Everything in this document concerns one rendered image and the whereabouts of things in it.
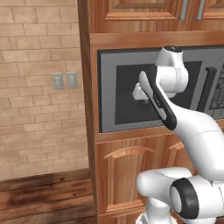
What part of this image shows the grey wall socket plate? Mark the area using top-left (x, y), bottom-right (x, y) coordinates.
top-left (51, 72), bottom-right (65, 91)
top-left (65, 71), bottom-right (79, 89)

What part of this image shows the arched panel wooden cupboard door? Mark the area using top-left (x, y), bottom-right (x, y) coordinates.
top-left (95, 136), bottom-right (168, 217)
top-left (164, 137), bottom-right (224, 176)

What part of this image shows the tall wooden cabinet frame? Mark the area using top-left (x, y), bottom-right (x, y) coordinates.
top-left (76, 0), bottom-right (224, 224)

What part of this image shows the grey black microwave oven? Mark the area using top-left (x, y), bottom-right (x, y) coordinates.
top-left (96, 45), bottom-right (224, 135)

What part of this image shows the grey cupboard door handle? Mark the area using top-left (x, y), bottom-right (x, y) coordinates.
top-left (195, 0), bottom-right (206, 21)
top-left (178, 0), bottom-right (188, 21)

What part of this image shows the black microwave door handle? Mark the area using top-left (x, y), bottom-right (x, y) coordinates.
top-left (197, 66), bottom-right (218, 114)

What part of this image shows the microwave door with dark window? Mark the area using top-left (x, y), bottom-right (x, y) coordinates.
top-left (96, 46), bottom-right (219, 134)

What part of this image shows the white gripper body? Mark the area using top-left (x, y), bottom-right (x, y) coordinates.
top-left (132, 82), bottom-right (151, 103)

